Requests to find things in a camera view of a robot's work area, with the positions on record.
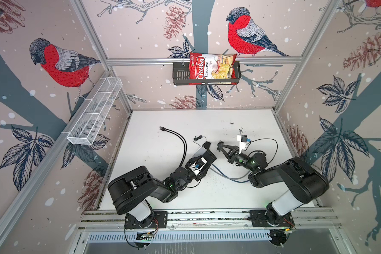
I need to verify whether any blue ethernet cable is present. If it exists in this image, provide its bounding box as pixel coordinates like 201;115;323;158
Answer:
209;166;251;184

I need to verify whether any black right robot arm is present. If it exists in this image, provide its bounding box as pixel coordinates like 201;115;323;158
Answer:
217;140;329;226

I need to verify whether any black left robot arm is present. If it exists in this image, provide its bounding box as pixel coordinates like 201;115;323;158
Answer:
108;147;217;229

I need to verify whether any red cassava chips bag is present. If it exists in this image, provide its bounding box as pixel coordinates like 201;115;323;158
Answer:
189;53;237;80

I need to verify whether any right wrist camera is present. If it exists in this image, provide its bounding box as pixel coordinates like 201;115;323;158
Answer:
237;134;251;153

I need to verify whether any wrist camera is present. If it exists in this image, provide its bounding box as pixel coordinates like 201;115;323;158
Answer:
190;158;205;176
237;134;251;153

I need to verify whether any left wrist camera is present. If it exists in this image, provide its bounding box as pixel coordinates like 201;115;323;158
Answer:
190;158;205;176

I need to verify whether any black ethernet cable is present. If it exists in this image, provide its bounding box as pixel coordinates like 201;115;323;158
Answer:
159;126;188;169

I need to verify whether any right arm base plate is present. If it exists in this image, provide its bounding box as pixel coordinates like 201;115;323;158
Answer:
247;210;295;228

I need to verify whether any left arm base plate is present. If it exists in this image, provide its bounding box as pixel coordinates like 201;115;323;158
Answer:
124;211;168;229

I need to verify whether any aluminium mounting rail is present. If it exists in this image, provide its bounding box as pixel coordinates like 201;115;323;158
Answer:
77;207;342;232

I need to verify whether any black wall basket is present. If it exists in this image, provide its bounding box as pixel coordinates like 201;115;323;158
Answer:
173;61;241;86

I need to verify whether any white wire mesh shelf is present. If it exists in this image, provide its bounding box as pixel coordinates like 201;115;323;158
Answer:
67;77;122;146

